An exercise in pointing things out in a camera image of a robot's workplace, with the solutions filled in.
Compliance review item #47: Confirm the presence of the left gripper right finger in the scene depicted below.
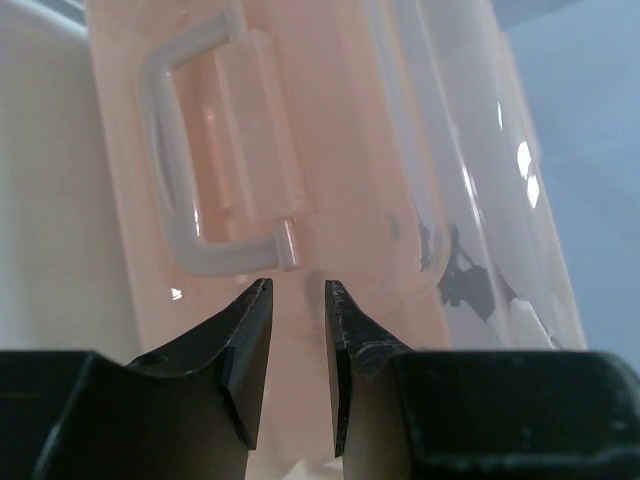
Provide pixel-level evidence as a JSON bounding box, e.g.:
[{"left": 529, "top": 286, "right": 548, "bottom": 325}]
[{"left": 325, "top": 280, "right": 639, "bottom": 479}]

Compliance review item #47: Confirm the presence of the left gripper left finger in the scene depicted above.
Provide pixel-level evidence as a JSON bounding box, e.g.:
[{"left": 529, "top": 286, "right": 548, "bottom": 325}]
[{"left": 1, "top": 279, "right": 273, "bottom": 479}]

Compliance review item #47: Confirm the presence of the pink plastic tool box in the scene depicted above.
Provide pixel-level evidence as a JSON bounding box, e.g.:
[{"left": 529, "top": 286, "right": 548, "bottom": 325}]
[{"left": 85, "top": 1, "right": 586, "bottom": 479}]

